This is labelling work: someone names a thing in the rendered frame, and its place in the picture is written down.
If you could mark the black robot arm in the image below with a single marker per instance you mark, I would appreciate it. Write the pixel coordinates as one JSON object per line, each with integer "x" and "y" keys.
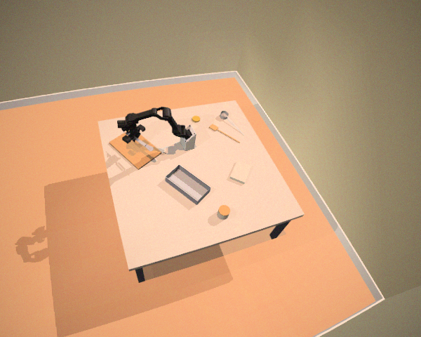
{"x": 132, "y": 119}

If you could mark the brown wooden board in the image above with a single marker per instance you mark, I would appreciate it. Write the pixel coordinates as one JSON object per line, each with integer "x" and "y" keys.
{"x": 137, "y": 154}

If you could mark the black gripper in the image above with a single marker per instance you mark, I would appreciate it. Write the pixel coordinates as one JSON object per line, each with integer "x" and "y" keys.
{"x": 134, "y": 132}

